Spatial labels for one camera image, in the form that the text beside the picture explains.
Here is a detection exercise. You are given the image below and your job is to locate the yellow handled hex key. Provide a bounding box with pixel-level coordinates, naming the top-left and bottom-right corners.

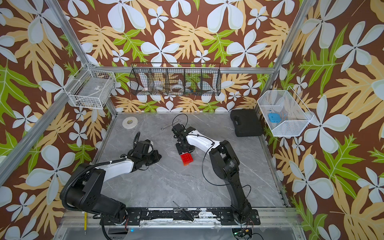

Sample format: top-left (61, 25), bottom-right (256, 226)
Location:
top-left (84, 212), bottom-right (88, 235)

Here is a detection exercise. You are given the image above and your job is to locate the white wire basket left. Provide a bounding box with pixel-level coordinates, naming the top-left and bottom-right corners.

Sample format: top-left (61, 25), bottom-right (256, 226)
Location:
top-left (64, 64), bottom-right (116, 110)

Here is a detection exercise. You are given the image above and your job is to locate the aluminium frame post back right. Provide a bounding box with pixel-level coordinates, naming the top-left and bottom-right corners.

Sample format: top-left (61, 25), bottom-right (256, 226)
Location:
top-left (250, 1), bottom-right (316, 95)

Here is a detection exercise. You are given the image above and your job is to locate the metal combination wrench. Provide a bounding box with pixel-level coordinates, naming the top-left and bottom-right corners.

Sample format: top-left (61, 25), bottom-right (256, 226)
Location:
top-left (161, 119), bottom-right (180, 131)

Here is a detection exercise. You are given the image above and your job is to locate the white wire basket right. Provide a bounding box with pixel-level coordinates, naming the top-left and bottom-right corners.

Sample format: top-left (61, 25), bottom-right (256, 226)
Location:
top-left (257, 87), bottom-right (314, 138)

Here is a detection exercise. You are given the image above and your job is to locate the black wire basket centre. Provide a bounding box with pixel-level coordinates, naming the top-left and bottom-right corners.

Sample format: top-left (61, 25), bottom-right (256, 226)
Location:
top-left (128, 63), bottom-right (222, 96)

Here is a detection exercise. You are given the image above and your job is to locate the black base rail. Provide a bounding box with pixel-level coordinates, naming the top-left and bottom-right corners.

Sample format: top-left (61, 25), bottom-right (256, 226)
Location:
top-left (100, 207), bottom-right (261, 227)

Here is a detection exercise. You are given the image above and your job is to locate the white wire basket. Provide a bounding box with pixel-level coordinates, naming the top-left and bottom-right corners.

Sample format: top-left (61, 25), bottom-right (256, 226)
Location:
top-left (64, 64), bottom-right (116, 110)
top-left (257, 87), bottom-right (314, 138)

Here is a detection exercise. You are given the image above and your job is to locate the blue object in basket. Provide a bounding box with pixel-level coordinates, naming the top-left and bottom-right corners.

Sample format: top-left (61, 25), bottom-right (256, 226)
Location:
top-left (268, 113), bottom-right (282, 124)

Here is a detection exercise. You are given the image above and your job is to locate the black tool on rail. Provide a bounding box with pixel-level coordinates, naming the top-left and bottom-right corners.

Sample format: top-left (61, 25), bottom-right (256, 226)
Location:
top-left (173, 201), bottom-right (195, 222)

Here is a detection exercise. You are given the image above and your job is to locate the black plastic case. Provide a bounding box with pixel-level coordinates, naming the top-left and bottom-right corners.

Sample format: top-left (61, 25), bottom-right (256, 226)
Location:
top-left (230, 109), bottom-right (264, 137)

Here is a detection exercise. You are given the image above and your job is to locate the aluminium frame post back left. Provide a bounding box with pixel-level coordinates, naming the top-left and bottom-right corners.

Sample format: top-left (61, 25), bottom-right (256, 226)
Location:
top-left (46, 1), bottom-right (117, 116)

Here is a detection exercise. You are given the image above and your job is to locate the white tape roll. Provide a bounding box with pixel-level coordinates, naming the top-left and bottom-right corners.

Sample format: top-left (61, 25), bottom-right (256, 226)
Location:
top-left (122, 117), bottom-right (139, 130)

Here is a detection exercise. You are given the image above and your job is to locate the aluminium frame post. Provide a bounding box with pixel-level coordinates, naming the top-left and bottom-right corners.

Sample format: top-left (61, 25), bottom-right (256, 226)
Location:
top-left (250, 1), bottom-right (316, 95)
top-left (46, 1), bottom-right (117, 116)

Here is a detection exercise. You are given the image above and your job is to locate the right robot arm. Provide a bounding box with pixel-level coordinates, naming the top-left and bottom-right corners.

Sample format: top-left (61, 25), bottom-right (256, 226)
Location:
top-left (172, 124), bottom-right (252, 224)

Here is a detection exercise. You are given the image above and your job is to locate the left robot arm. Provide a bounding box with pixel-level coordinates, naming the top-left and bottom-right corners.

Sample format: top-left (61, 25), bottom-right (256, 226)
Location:
top-left (60, 140), bottom-right (162, 224)

